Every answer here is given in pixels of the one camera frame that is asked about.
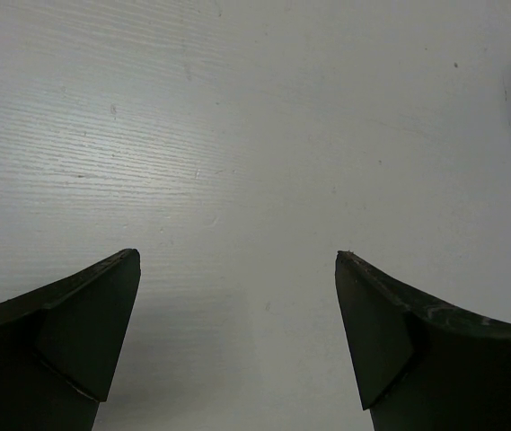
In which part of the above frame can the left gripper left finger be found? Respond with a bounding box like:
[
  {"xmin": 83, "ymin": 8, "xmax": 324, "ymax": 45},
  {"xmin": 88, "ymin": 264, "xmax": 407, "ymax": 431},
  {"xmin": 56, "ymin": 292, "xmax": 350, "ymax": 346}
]
[{"xmin": 0, "ymin": 249, "xmax": 141, "ymax": 430}]

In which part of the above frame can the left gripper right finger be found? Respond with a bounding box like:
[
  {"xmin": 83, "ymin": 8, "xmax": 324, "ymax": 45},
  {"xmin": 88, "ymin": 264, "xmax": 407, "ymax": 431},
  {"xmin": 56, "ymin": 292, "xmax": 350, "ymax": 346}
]
[{"xmin": 335, "ymin": 251, "xmax": 511, "ymax": 430}]

